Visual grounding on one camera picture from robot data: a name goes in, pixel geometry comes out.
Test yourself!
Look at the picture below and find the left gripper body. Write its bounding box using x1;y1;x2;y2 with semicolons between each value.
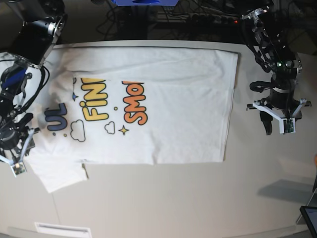
266;88;300;119

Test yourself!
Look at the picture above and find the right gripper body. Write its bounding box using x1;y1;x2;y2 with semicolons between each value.
0;114;34;151

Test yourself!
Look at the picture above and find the white printed T-shirt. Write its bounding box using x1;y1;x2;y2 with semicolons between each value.
25;47;238;192

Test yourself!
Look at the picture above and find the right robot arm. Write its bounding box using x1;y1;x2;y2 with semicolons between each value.
0;0;67;150

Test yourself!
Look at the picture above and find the black tablet device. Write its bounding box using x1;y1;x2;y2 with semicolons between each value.
300;206;317;238

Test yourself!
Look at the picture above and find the white paper label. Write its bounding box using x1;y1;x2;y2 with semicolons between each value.
35;223;92;238

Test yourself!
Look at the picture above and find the black power strip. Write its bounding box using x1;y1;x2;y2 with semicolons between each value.
190;14;239;25

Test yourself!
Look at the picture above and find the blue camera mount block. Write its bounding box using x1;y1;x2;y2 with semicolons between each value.
112;0;179;6

